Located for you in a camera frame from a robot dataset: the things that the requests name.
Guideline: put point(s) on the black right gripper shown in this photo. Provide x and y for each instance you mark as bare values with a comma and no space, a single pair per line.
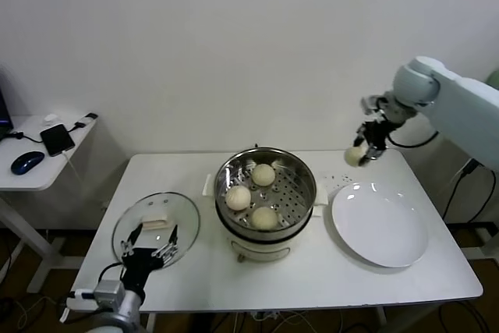
378,133

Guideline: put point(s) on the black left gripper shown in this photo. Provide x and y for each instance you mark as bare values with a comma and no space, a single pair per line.
137,267

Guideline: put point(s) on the white steamed baozi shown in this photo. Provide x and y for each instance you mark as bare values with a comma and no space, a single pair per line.
262,174
238,197
354,156
264,218

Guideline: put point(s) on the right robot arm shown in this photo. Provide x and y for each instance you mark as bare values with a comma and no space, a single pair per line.
460,103

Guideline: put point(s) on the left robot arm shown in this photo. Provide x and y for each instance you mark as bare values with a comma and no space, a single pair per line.
124,311

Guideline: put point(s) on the stainless steel steamer basket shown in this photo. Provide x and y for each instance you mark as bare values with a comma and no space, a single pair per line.
288,200

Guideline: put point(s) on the glass pot lid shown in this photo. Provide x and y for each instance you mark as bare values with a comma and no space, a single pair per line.
183,212

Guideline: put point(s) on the white plate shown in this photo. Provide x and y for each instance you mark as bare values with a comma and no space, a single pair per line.
380,227

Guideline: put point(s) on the white electric cooker base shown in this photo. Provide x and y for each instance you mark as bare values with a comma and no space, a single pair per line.
261,251

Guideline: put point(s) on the white side desk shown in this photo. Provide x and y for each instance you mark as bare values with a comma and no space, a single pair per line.
47,175

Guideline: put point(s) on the white desk foot bar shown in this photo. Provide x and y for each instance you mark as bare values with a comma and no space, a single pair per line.
473,227

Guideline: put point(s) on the white power strip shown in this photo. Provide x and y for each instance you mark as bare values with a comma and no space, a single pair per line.
266,314

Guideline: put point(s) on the black smartphone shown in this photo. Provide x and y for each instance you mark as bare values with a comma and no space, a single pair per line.
57,140

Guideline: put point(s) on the black usb adapter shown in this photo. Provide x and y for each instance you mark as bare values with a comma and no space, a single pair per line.
90,116

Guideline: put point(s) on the blue computer mouse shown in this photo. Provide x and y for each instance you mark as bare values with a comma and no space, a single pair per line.
26,163

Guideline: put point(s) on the small white earbud case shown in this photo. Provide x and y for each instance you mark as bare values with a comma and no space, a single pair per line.
49,117

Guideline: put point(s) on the dark laptop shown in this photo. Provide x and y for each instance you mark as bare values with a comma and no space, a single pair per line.
4,114

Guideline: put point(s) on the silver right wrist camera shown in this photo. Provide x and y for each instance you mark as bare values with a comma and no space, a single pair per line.
369,103

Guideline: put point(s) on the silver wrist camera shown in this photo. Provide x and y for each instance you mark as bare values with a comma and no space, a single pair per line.
369,103
107,292

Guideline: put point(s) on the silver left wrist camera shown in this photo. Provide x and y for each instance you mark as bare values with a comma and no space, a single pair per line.
107,292

